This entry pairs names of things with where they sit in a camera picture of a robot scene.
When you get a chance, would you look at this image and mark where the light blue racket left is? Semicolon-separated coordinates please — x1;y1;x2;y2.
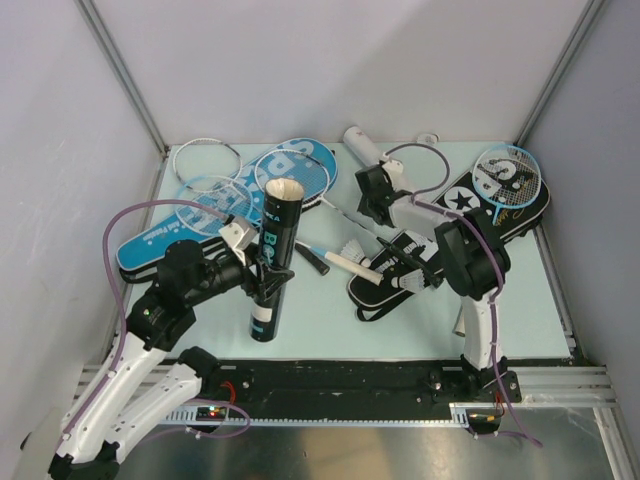
172;174;332;276

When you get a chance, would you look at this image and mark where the white shuttlecock tube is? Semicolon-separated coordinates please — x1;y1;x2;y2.
343;126;414;192

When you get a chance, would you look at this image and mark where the white racket white grip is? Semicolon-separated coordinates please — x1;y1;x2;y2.
254;149;383;285

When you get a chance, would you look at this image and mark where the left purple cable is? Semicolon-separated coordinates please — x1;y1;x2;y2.
59;199;251;451

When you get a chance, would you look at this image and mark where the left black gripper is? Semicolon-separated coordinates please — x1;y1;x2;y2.
184;242;294;306

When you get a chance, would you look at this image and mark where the white frame racket far left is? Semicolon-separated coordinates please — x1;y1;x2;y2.
171;137;244;193

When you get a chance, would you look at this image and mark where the clear tube cap far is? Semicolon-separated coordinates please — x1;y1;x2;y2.
416;132;440;147

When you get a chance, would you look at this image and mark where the black shuttlecock tube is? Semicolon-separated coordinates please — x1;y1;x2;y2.
251;178;304;343

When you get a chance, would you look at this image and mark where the light blue racket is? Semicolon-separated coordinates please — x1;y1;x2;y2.
172;174;332;276
452;143;544;337

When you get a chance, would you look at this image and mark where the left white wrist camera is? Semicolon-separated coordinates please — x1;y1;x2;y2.
219;216;257;266

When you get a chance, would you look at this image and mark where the black racket cover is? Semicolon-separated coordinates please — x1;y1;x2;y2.
347;169;551;324

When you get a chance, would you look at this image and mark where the light blue racket right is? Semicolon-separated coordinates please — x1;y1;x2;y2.
452;143;544;337

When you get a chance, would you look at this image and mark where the blue racket cover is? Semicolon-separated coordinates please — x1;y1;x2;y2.
116;138;338;273

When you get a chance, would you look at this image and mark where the shuttlecock on black cover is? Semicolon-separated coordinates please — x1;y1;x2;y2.
391;269;427;294

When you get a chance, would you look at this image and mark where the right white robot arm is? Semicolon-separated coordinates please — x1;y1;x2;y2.
355;163;511;401

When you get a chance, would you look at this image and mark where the shuttlecock by racket grip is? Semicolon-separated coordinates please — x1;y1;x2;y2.
340;239;371;268

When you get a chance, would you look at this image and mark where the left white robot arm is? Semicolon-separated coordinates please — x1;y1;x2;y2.
48;240;294;479

